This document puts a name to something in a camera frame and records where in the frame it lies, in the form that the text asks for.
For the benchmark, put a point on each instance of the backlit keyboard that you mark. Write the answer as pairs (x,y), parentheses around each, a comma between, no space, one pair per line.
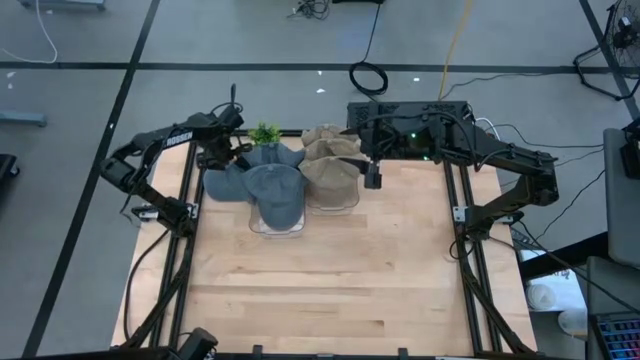
(620,337)

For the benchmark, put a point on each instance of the black desk edge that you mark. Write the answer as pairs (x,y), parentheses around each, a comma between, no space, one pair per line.
(560,257)

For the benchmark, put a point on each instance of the black monitor on stand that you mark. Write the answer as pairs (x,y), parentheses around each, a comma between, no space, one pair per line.
(631,150)

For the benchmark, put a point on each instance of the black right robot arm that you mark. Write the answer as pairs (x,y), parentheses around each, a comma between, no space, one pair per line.
(520,162)

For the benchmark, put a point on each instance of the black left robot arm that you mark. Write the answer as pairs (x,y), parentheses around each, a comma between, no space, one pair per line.
(177,137)

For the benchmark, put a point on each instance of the blue denim cap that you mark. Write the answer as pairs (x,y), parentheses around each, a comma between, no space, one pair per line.
(272,155)
(222,185)
(277,195)

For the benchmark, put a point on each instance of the black floor fan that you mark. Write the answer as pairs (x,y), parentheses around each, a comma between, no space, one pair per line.
(620,45)

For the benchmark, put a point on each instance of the green plant in white pot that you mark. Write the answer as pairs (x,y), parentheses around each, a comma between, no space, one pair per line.
(265,134)

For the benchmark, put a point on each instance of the black floor object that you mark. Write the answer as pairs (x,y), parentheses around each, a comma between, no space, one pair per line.
(7,165)

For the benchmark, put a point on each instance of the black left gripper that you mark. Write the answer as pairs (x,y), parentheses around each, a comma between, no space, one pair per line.
(220,150)

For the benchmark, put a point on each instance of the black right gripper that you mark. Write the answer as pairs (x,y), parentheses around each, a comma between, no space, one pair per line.
(382,142)

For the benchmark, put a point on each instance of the black table-level camera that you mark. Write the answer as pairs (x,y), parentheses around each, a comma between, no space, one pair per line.
(197,344)

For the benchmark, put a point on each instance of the white round container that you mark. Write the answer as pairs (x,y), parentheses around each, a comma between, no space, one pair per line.
(572,321)
(540,296)

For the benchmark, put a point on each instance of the clear plastic storage bin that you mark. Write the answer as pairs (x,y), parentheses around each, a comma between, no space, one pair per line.
(260,231)
(350,205)

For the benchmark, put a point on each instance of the grey table foot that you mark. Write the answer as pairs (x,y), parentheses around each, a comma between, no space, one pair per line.
(62,4)
(22,118)

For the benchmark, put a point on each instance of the black control box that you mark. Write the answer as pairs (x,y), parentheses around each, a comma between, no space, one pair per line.
(390,109)

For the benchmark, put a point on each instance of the black aluminium rig frame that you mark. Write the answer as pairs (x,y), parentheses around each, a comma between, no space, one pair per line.
(350,358)

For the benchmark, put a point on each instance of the grey side desk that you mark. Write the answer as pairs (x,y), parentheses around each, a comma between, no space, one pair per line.
(622,210)

